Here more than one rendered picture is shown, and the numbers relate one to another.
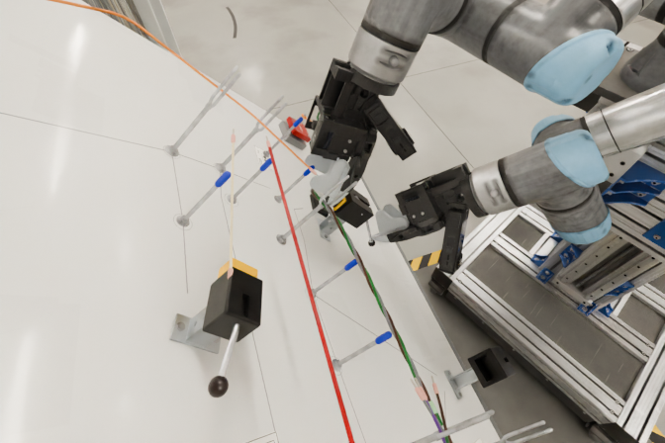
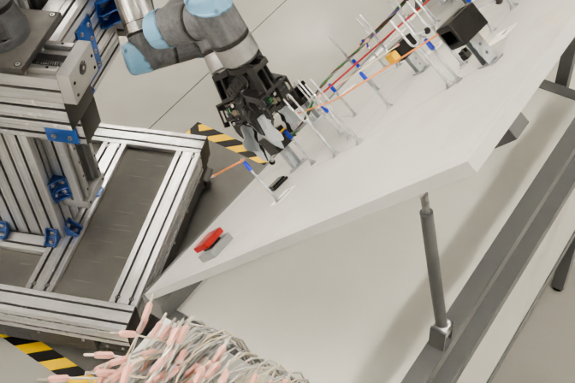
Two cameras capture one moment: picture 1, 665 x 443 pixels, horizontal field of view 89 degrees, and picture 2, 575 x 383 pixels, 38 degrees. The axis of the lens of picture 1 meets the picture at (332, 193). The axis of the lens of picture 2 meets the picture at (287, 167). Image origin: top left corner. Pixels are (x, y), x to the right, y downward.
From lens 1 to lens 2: 160 cm
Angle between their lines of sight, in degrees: 70
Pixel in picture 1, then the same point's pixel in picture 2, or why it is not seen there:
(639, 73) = (10, 36)
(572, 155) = not seen: hidden behind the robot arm
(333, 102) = (266, 81)
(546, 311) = (117, 220)
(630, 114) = (143, 3)
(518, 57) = not seen: outside the picture
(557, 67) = not seen: outside the picture
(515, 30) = not seen: outside the picture
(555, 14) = not seen: outside the picture
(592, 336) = (123, 182)
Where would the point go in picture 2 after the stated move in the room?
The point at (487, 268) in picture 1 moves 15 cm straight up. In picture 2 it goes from (91, 284) to (80, 255)
